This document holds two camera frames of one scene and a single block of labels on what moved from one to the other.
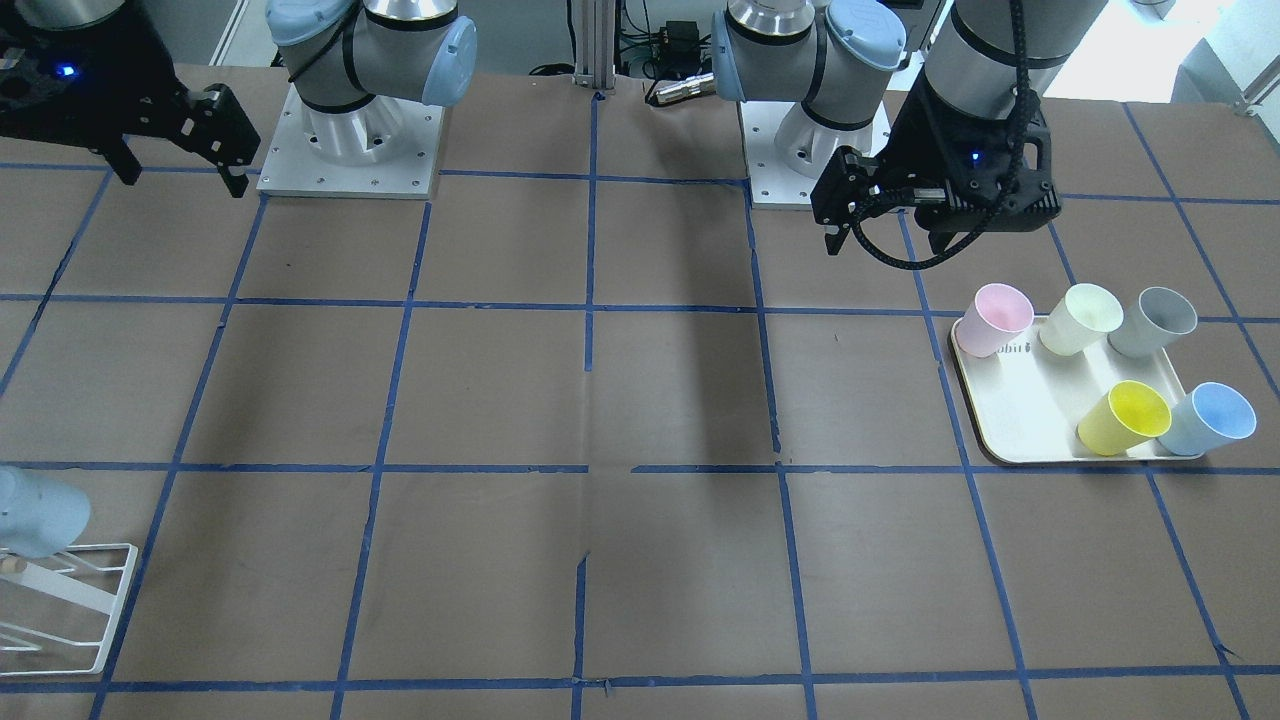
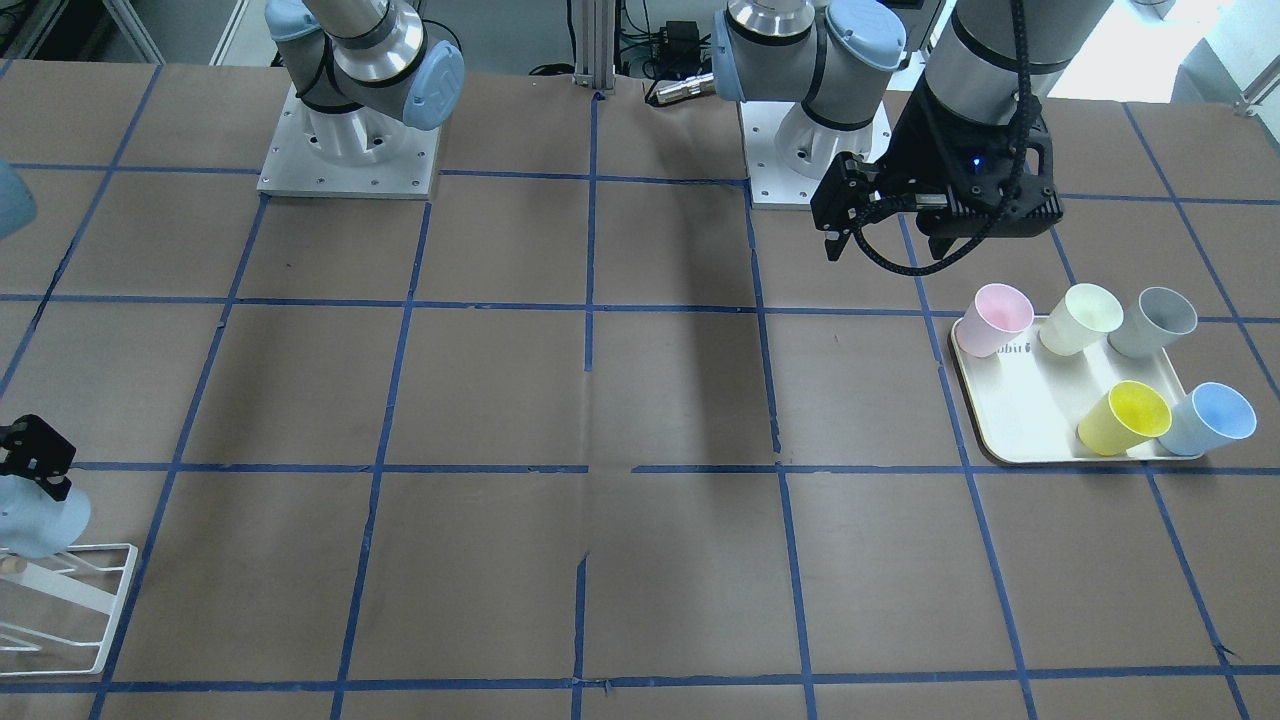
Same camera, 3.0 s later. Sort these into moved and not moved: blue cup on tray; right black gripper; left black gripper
Moved: right black gripper
Not moved: blue cup on tray; left black gripper
